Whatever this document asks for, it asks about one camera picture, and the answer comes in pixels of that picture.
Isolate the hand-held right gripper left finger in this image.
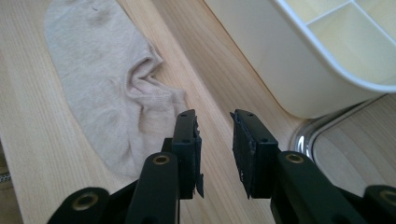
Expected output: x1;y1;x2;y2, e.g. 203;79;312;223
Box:
162;108;205;200

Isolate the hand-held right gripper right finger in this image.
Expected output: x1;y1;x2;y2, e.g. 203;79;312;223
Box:
230;108;280;200

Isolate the white compartment organizer box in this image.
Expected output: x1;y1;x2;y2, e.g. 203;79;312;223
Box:
204;0;396;119

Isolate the beige sock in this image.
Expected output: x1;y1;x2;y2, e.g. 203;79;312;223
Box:
43;0;190;179

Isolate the clear box lid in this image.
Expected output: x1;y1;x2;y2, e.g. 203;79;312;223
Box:
289;92;396;198

